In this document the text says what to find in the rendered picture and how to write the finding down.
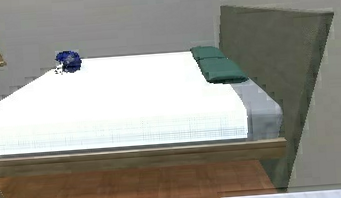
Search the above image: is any white bed with grey headboard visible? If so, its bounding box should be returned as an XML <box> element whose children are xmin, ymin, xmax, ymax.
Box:
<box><xmin>0</xmin><ymin>0</ymin><xmax>341</xmax><ymax>198</ymax></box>

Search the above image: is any green pillow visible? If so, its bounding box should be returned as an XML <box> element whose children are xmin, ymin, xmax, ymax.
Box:
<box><xmin>198</xmin><ymin>55</ymin><xmax>250</xmax><ymax>87</ymax></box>
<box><xmin>190</xmin><ymin>44</ymin><xmax>227</xmax><ymax>62</ymax></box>

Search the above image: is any blue crumpled object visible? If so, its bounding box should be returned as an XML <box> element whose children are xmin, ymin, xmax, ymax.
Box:
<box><xmin>54</xmin><ymin>48</ymin><xmax>83</xmax><ymax>75</ymax></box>

